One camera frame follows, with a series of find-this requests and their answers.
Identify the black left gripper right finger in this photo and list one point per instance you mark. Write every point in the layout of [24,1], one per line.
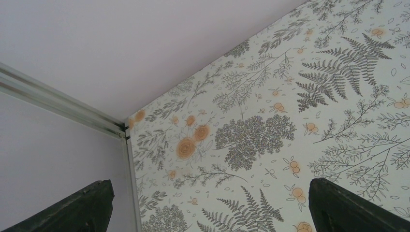
[335,209]

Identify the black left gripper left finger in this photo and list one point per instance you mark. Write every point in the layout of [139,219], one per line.
[87,210]

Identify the floral patterned table mat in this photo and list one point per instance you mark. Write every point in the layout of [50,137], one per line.
[322,92]

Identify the aluminium corner frame post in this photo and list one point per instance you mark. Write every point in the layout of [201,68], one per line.
[52,145]

